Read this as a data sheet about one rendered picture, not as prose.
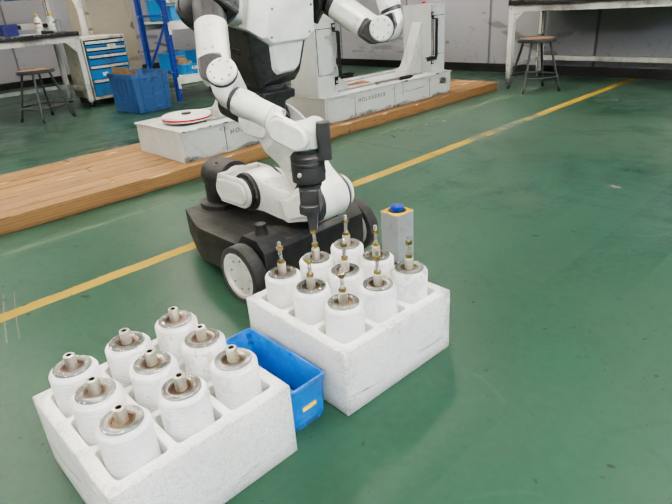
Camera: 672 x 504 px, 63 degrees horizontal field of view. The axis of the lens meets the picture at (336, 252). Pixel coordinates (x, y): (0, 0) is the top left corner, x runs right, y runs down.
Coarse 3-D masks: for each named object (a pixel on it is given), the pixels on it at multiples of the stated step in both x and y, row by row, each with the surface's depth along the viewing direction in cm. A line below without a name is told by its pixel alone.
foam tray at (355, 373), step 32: (256, 320) 149; (288, 320) 137; (416, 320) 139; (448, 320) 149; (320, 352) 130; (352, 352) 125; (384, 352) 133; (416, 352) 143; (352, 384) 128; (384, 384) 137
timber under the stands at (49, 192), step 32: (448, 96) 470; (352, 128) 399; (96, 160) 342; (128, 160) 337; (160, 160) 332; (256, 160) 346; (0, 192) 293; (32, 192) 288; (64, 192) 285; (96, 192) 281; (128, 192) 293; (0, 224) 254; (32, 224) 264
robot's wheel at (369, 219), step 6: (354, 198) 211; (360, 204) 206; (366, 204) 207; (366, 210) 205; (372, 210) 207; (366, 216) 204; (372, 216) 206; (366, 222) 205; (372, 222) 205; (366, 228) 206; (372, 228) 205; (366, 234) 207; (372, 234) 206; (366, 240) 208; (372, 240) 209; (366, 246) 210
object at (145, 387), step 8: (176, 360) 114; (168, 368) 111; (176, 368) 113; (136, 376) 109; (144, 376) 109; (152, 376) 109; (160, 376) 109; (168, 376) 110; (136, 384) 109; (144, 384) 109; (152, 384) 109; (160, 384) 110; (136, 392) 111; (144, 392) 110; (152, 392) 110; (136, 400) 113; (144, 400) 111; (152, 400) 110; (152, 408) 111
